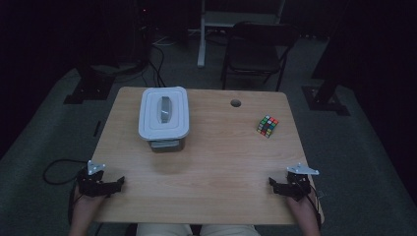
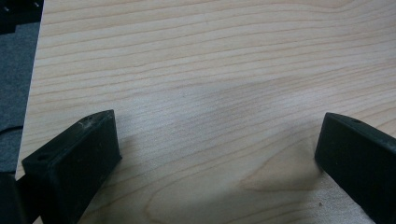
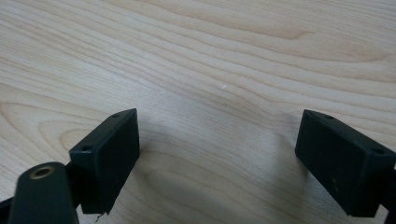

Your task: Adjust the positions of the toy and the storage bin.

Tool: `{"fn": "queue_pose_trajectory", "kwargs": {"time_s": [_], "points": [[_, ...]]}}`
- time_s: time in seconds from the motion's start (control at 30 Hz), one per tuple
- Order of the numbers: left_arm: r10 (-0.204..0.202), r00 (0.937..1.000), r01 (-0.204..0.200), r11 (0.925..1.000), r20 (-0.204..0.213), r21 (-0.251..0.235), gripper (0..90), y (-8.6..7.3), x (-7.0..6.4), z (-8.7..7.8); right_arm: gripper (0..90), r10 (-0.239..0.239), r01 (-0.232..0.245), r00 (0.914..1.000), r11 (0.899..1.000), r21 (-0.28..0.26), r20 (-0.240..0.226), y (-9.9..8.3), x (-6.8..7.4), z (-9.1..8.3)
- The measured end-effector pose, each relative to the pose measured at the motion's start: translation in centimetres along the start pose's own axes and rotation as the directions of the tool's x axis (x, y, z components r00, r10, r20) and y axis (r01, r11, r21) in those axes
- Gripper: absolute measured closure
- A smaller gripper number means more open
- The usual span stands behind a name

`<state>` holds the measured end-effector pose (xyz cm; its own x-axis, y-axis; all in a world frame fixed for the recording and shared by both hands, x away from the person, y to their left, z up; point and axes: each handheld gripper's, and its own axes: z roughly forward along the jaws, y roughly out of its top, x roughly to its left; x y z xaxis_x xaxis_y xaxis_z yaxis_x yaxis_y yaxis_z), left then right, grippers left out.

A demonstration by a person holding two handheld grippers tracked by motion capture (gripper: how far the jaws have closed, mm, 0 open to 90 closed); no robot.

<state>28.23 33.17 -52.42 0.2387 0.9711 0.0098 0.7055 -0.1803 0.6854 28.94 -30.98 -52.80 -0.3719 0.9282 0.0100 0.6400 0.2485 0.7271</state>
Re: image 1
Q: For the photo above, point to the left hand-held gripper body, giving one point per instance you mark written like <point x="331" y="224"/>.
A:
<point x="93" y="185"/>

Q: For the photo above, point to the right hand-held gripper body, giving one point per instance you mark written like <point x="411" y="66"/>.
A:
<point x="297" y="187"/>

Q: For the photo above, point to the multicoloured puzzle cube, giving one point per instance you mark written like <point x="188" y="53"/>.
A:
<point x="267" y="126"/>

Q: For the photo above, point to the clear plastic storage box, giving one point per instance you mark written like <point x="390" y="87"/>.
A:
<point x="165" y="145"/>

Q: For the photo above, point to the person's left hand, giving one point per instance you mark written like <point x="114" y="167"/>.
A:
<point x="87" y="203"/>

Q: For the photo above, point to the person's right hand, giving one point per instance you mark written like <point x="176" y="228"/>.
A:
<point x="303" y="206"/>

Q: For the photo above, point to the person's beige trousers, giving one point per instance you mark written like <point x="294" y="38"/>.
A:
<point x="196" y="230"/>

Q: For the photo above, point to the black stand with flat base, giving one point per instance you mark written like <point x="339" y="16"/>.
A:
<point x="90" y="88"/>
<point x="327" y="98"/>

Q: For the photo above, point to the black folding chair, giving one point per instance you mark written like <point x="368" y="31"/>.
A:
<point x="259" y="49"/>

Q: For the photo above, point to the dark equipment rack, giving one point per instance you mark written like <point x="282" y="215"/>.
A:
<point x="142" y="29"/>

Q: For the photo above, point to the white metal stand frame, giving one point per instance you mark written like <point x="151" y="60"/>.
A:
<point x="209" y="19"/>

